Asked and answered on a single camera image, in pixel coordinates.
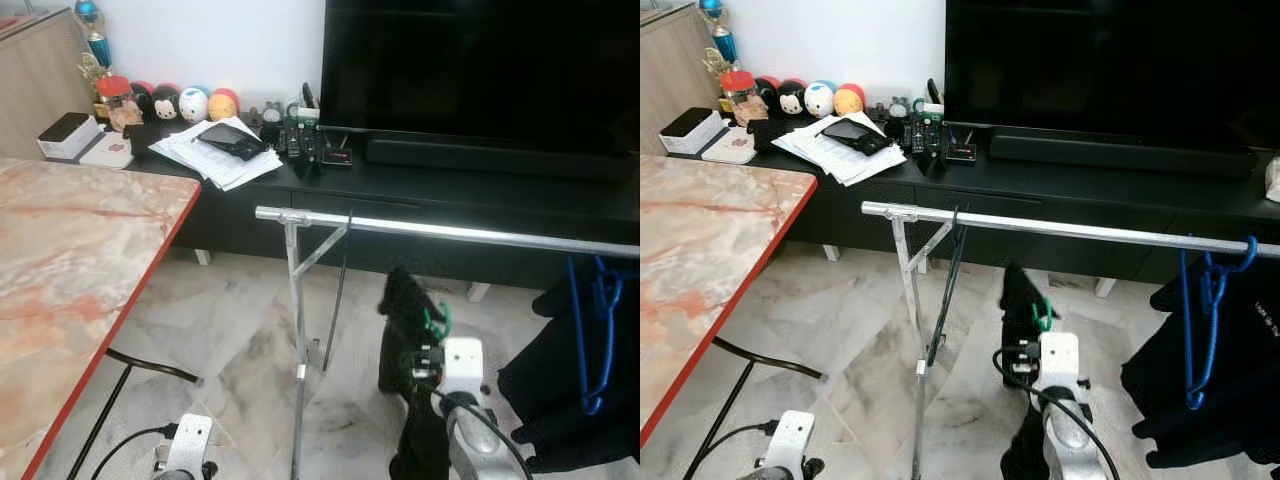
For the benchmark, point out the green plastic hanger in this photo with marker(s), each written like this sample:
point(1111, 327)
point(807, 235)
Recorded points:
point(1046, 318)
point(445, 318)

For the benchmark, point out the black shirt green round logo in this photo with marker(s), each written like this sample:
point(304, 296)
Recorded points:
point(1025, 450)
point(415, 440)

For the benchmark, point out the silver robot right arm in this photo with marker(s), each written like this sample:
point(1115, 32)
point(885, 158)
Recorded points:
point(1070, 445)
point(480, 450)

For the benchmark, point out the blue plastic hanger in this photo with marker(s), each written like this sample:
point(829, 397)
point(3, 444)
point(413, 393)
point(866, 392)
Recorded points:
point(1211, 285)
point(573, 300)

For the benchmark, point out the dark navy garment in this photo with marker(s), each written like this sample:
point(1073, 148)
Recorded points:
point(540, 400)
point(1240, 380)

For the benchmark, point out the silver clothes rack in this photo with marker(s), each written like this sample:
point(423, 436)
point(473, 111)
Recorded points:
point(1050, 227)
point(450, 230)

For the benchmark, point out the black TV cabinet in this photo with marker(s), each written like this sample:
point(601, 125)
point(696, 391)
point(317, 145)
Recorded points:
point(1050, 192)
point(420, 192)

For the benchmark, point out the small black electronic device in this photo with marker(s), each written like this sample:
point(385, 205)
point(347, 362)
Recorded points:
point(337, 157)
point(962, 153)

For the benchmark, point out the black remote control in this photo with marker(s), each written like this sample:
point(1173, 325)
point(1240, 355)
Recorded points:
point(930, 140)
point(305, 145)

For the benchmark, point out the white green-rimmed cup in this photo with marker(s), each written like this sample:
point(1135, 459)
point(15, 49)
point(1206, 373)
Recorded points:
point(303, 112)
point(928, 108)

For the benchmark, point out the small grey alarm clock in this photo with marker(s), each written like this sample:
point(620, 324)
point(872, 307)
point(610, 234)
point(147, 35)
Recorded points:
point(897, 110)
point(273, 113)

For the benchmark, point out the black wallet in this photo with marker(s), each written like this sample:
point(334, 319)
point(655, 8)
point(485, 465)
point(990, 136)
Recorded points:
point(232, 140)
point(855, 135)

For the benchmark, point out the marble-pattern folding table red edge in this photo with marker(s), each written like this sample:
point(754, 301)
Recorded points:
point(80, 260)
point(710, 260)

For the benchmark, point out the black television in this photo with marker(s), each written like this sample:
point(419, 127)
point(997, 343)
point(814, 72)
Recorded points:
point(1100, 60)
point(480, 60)

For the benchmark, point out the white pink bag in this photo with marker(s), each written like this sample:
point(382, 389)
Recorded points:
point(1273, 178)

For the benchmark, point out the round orange red plush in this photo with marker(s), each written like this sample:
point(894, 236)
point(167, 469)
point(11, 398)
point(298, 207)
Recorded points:
point(223, 105)
point(850, 100)

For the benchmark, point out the round white blue plush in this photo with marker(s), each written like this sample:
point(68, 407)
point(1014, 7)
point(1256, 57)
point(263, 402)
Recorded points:
point(194, 105)
point(820, 100)

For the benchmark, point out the black fabric pouch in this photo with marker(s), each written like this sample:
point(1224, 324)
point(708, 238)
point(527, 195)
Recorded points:
point(150, 138)
point(772, 133)

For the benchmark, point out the round black white-face plush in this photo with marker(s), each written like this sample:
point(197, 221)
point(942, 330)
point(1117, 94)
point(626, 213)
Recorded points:
point(167, 104)
point(792, 98)

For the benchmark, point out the white box black top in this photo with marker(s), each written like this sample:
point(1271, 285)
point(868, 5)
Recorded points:
point(65, 140)
point(690, 135)

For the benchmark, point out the flat white box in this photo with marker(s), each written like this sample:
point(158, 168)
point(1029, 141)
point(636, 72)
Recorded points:
point(105, 152)
point(728, 148)

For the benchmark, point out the light wooden cabinet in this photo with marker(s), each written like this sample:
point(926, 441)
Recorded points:
point(680, 80)
point(40, 80)

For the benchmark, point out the clear jar red lid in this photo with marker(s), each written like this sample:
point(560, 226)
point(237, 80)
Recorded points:
point(115, 90)
point(738, 82)

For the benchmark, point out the blue gold trophy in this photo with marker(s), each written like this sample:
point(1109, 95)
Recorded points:
point(725, 45)
point(97, 45)

